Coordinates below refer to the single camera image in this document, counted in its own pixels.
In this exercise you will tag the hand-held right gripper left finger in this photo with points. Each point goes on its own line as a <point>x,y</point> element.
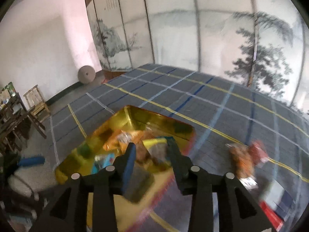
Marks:
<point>129,169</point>

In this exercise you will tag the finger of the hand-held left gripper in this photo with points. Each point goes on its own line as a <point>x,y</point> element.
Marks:
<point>31,161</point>

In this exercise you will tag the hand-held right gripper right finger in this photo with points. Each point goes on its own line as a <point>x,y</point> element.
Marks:
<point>177,164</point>

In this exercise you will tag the dark clear snack packet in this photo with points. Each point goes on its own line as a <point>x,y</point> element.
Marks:
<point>141,183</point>

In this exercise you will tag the blue snack packet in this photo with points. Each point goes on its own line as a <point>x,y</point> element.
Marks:
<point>103,162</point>

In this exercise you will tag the yellow snack packet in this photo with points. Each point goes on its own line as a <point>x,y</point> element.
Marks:
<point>157,147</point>

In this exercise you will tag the orange snack packet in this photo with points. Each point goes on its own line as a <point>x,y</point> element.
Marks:
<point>115,141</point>

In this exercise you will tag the red tin box gold inside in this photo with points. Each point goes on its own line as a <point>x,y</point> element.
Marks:
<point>149,118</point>

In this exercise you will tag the clear packet of orange snacks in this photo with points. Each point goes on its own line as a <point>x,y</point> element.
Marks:
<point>241,160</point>

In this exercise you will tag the cluttered dark wooden table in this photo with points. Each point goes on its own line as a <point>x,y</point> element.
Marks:
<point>14,120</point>

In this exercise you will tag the small light wooden chair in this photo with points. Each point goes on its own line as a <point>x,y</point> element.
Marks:
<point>38,107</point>

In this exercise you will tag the plaid grey tablecloth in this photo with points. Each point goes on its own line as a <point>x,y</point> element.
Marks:
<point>217,106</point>

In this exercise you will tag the small red snack packet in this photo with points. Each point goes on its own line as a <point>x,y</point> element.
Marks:
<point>259,153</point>

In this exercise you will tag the round wicker disc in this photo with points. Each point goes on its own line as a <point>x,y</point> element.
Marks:
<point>86,74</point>

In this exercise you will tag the grey and navy box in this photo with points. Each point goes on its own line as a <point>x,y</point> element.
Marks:
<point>277,193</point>

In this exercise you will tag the flat red packet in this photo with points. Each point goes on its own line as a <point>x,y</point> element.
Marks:
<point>271,216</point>

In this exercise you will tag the painted folding screen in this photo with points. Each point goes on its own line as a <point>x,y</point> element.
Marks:
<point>173,41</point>

